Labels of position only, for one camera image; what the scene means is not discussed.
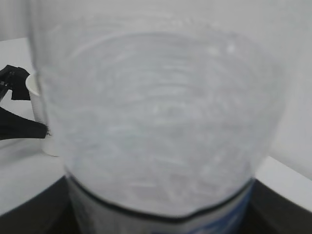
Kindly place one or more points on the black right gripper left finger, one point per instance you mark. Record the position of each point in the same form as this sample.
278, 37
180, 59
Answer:
50, 212

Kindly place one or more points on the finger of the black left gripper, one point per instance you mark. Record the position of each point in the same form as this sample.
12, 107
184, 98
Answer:
16, 127
14, 79

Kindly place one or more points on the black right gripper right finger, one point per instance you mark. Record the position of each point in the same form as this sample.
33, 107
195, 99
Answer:
270, 213

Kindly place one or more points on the white paper cup green logo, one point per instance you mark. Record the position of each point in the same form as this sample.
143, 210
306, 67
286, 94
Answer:
48, 143

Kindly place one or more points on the clear water bottle red label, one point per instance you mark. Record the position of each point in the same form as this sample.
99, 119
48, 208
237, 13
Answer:
162, 110

